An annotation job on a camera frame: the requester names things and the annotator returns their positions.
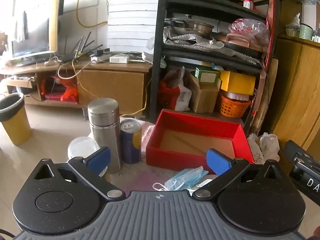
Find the white lidded gold jar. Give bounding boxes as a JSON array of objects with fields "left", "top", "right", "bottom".
[{"left": 67, "top": 136, "right": 100, "bottom": 161}]

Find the floral tablecloth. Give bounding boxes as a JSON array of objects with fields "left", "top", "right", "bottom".
[{"left": 120, "top": 116, "right": 265, "bottom": 198}]

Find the pink plastic bag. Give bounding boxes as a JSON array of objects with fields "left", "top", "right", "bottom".
[{"left": 229, "top": 18, "right": 270, "bottom": 46}]

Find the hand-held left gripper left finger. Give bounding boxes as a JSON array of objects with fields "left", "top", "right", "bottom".
[{"left": 32, "top": 147, "right": 125, "bottom": 201}]

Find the red cardboard box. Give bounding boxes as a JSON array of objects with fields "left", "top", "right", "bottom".
[{"left": 146, "top": 109, "right": 255, "bottom": 174}]

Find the pink pan lid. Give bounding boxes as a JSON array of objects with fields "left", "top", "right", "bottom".
[{"left": 215, "top": 32, "right": 263, "bottom": 52}]

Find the purple towel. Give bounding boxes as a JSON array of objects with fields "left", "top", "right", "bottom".
[{"left": 125, "top": 170, "right": 160, "bottom": 197}]

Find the white printed plastic bag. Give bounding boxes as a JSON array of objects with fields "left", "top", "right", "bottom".
[{"left": 175, "top": 66, "right": 192, "bottom": 112}]

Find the wooden television cabinet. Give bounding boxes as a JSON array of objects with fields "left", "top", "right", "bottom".
[{"left": 0, "top": 60, "right": 153, "bottom": 117}]

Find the yellow cable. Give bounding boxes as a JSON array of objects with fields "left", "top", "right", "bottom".
[{"left": 71, "top": 0, "right": 150, "bottom": 117}]

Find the orange plastic basket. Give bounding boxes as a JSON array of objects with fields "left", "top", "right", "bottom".
[{"left": 220, "top": 94, "right": 252, "bottom": 118}]

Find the brown cardboard box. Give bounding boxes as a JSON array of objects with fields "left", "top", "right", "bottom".
[{"left": 189, "top": 74, "right": 222, "bottom": 113}]

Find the stainless steel thermos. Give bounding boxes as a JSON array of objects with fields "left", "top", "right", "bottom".
[{"left": 87, "top": 98, "right": 123, "bottom": 175}]

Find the black shelf rack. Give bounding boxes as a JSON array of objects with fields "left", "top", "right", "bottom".
[{"left": 149, "top": 0, "right": 280, "bottom": 130}]

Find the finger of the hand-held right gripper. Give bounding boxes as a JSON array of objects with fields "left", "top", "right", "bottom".
[{"left": 285, "top": 140, "right": 320, "bottom": 167}]

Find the blue yellow drink can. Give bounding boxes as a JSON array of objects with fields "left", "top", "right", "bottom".
[{"left": 120, "top": 119, "right": 143, "bottom": 165}]

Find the yellow box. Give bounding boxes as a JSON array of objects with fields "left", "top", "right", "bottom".
[{"left": 219, "top": 70, "right": 257, "bottom": 95}]

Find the stainless steel pot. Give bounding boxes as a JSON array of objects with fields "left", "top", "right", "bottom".
[{"left": 165, "top": 15, "right": 215, "bottom": 37}]

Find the white crumpled plastic bag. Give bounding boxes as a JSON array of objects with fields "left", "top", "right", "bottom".
[{"left": 247, "top": 132, "right": 280, "bottom": 164}]

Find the black router with antennas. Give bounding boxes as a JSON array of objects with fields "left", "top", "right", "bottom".
[{"left": 60, "top": 31, "right": 104, "bottom": 63}]

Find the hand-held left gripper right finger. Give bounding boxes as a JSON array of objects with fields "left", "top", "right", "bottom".
[{"left": 193, "top": 149, "right": 284, "bottom": 200}]

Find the silver bubble wrap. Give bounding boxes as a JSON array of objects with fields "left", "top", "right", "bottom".
[{"left": 163, "top": 27, "right": 225, "bottom": 49}]

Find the clear wrapped cup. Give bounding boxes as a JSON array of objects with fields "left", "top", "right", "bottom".
[{"left": 286, "top": 12, "right": 300, "bottom": 37}]

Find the mint green cup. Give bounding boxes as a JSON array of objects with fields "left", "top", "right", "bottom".
[{"left": 299, "top": 24, "right": 314, "bottom": 40}]

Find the red plastic bag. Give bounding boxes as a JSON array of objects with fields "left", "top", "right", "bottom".
[{"left": 41, "top": 76, "right": 79, "bottom": 103}]

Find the flat screen television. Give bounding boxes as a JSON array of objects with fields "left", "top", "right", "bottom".
[{"left": 9, "top": 0, "right": 64, "bottom": 67}]

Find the red leaning board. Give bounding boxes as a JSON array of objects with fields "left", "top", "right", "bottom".
[{"left": 262, "top": 0, "right": 280, "bottom": 72}]

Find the yellow trash bin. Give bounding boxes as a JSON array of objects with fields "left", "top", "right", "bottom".
[{"left": 0, "top": 92, "right": 32, "bottom": 145}]

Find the clear plastic container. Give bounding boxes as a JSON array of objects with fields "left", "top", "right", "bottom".
[{"left": 225, "top": 91, "right": 250, "bottom": 102}]

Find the wooden wardrobe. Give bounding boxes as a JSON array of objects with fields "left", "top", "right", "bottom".
[{"left": 265, "top": 0, "right": 320, "bottom": 155}]

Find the green box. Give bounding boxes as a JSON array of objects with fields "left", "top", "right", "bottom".
[{"left": 194, "top": 67, "right": 220, "bottom": 85}]

